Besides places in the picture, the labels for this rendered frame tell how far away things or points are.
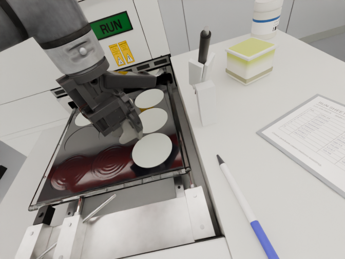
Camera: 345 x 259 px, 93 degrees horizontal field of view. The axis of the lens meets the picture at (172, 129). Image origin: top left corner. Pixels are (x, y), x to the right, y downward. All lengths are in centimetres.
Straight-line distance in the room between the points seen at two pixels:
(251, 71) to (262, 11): 23
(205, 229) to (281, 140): 18
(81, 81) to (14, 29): 9
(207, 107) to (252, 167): 12
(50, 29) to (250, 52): 33
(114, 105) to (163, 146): 15
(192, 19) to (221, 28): 35
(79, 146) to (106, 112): 24
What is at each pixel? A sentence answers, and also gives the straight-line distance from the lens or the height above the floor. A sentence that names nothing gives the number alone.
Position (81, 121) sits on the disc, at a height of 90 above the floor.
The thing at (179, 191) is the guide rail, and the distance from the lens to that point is 39.
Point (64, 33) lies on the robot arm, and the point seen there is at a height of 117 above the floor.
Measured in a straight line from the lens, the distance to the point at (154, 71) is 62.
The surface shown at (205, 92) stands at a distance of 28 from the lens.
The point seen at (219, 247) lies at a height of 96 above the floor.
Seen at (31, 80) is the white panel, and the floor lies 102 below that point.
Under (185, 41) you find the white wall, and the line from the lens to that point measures 220.
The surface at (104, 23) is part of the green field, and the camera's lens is 59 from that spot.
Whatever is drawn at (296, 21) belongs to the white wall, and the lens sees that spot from 276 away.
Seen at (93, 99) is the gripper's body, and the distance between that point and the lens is 32.
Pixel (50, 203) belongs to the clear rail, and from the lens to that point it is 48.
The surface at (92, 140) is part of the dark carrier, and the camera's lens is 53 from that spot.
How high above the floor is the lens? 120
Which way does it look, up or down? 46 degrees down
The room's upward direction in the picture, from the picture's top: 19 degrees counter-clockwise
